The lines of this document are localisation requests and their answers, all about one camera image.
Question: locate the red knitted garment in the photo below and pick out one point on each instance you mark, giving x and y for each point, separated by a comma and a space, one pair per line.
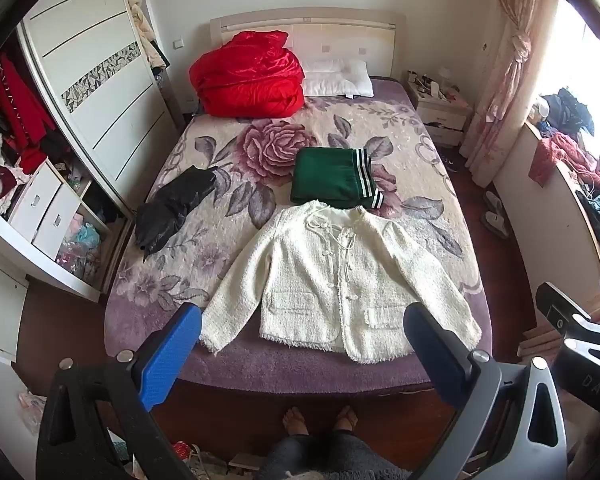
555, 152

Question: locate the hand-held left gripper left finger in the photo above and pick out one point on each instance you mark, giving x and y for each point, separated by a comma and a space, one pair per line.
172, 355

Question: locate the folded green striped garment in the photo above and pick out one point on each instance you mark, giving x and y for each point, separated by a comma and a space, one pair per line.
325, 177

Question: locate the person's right foot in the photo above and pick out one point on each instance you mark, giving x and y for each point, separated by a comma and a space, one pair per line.
345, 417

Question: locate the white wardrobe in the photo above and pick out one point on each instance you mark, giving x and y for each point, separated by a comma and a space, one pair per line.
0, 270

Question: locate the white sliding wardrobe door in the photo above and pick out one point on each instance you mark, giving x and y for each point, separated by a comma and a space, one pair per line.
105, 75

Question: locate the white wall switch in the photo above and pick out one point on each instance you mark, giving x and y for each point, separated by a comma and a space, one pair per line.
178, 43

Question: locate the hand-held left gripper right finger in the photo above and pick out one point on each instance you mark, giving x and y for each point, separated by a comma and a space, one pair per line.
432, 350

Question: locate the person's left foot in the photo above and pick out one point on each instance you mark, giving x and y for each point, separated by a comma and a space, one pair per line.
295, 420

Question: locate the white nightstand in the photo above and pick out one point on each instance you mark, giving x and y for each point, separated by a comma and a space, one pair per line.
442, 115

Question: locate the beige garment hanging on wardrobe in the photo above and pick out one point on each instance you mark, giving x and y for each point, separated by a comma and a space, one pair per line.
142, 25

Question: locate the bed with purple floral blanket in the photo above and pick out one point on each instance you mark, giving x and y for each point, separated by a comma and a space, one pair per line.
230, 155

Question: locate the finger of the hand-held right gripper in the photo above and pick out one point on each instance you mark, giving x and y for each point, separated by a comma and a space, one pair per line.
562, 310

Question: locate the grey slipper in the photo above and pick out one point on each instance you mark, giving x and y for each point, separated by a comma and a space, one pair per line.
492, 202
497, 225

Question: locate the hanging red clothes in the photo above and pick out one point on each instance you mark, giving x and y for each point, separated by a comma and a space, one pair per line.
22, 105

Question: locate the red quilt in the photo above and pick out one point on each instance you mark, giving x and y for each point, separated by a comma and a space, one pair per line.
245, 75

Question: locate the clutter of packets on floor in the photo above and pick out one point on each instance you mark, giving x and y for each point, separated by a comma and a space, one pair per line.
205, 462

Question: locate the black shiny garment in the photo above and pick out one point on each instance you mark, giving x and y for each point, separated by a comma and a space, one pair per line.
175, 205

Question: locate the clutter on nightstand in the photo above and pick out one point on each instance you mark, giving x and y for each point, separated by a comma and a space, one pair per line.
437, 85

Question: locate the pink patterned curtain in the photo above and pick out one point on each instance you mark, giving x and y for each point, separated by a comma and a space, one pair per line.
515, 60

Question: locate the person's foot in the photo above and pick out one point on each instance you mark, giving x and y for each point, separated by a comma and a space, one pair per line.
295, 420
345, 417

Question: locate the person's grey trouser legs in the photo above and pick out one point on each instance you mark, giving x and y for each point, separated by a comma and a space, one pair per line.
325, 455

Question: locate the white wardrobe drawer unit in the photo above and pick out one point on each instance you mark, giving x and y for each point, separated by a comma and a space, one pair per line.
45, 210

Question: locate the white tweed jacket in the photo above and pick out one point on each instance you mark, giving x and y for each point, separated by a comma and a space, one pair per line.
305, 280

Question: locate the beige bed headboard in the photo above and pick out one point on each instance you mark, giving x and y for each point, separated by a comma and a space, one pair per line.
340, 35

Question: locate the white pillow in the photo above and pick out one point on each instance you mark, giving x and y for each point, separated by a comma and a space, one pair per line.
337, 77

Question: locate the pile of pastel clothes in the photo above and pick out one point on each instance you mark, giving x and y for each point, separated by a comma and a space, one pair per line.
80, 245

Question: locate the dark blue clothes pile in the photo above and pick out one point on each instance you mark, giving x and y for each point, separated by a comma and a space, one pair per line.
570, 110

